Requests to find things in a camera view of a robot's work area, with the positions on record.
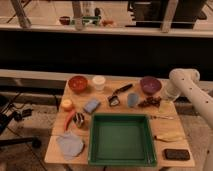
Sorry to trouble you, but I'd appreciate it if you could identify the grey-blue cloth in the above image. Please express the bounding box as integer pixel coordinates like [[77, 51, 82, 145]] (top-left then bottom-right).
[[56, 132, 84, 160]]

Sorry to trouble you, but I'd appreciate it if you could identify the red chili pepper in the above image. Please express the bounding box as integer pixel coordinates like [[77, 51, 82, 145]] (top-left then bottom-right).
[[63, 109, 76, 132]]

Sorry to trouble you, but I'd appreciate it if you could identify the green background box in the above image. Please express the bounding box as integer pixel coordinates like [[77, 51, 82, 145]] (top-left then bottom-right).
[[82, 16, 100, 26]]

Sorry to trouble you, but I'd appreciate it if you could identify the blue-grey cup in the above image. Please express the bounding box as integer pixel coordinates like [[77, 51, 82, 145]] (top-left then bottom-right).
[[127, 93, 139, 107]]

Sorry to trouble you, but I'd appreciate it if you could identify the dark red background bowl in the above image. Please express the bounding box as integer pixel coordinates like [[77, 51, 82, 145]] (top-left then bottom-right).
[[59, 16, 70, 25]]

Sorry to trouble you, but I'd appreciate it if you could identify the green plastic tray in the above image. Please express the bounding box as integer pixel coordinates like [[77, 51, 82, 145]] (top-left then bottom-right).
[[88, 114, 157, 167]]

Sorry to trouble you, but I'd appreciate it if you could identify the black office chair base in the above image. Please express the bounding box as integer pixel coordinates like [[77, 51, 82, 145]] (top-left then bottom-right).
[[0, 94, 43, 150]]

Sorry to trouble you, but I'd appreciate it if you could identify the white cup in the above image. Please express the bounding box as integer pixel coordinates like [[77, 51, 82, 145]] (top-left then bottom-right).
[[92, 76, 106, 91]]

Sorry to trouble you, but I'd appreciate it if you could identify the orange background object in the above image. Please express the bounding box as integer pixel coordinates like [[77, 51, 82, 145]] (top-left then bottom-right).
[[101, 20, 114, 27]]

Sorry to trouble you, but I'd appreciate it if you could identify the dark red grape bunch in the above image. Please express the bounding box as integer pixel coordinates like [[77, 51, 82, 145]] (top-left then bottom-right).
[[138, 97, 161, 107]]

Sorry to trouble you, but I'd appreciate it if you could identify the purple bowl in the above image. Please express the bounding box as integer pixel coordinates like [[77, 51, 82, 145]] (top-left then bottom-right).
[[140, 76, 162, 95]]

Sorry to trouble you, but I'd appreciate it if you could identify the black rectangular block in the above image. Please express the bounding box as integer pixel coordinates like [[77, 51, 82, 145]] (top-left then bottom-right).
[[164, 149, 190, 161]]

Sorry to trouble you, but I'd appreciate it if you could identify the yellow round fruit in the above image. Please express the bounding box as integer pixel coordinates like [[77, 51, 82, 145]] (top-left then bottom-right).
[[61, 99, 73, 111]]

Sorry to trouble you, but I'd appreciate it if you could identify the red-orange bowl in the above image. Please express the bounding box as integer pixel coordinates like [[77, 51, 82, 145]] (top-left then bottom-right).
[[68, 75, 88, 93]]

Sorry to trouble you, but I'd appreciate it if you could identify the blue sponge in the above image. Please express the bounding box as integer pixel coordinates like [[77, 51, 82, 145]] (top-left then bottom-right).
[[83, 98, 100, 114]]

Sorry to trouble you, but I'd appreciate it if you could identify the black and white striped ball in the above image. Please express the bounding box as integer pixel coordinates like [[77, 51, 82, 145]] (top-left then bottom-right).
[[73, 113, 85, 128]]

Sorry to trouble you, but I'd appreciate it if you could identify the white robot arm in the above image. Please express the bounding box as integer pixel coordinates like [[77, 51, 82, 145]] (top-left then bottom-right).
[[161, 68, 213, 171]]

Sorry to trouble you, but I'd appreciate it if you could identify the black power adapter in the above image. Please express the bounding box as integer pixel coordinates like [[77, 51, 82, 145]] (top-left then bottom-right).
[[21, 109, 33, 118]]

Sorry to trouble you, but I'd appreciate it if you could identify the black-handled peeler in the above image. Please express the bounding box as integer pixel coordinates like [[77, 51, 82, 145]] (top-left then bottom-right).
[[108, 84, 132, 107]]

